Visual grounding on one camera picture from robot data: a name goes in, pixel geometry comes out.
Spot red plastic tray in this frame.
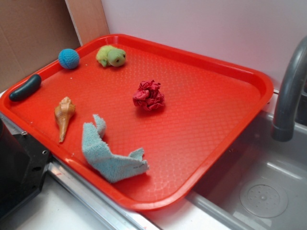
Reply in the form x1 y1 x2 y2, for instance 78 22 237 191
0 34 273 211

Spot grey toy sink basin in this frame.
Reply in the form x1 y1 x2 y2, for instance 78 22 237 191
145 94 307 230

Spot grey sink faucet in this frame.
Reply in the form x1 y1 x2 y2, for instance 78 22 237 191
271 37 307 142

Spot round sink drain cover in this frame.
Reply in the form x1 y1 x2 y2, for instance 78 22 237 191
239 179 288 218

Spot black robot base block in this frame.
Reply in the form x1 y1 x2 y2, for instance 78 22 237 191
0 121 50 220

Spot light blue terry cloth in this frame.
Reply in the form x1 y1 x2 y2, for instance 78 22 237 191
82 115 149 183

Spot crumpled red fabric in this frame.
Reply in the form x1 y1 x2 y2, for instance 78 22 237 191
132 80 165 111

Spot dark green toy cucumber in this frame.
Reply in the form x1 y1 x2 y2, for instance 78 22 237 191
9 74 42 102

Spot green plush animal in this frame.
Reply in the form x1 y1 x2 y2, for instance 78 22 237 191
96 45 126 68

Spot orange conch seashell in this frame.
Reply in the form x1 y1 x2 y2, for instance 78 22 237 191
54 96 76 143

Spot brown cardboard panel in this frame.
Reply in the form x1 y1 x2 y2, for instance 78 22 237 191
0 0 109 92

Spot blue textured ball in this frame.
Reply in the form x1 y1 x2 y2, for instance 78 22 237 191
58 48 80 69

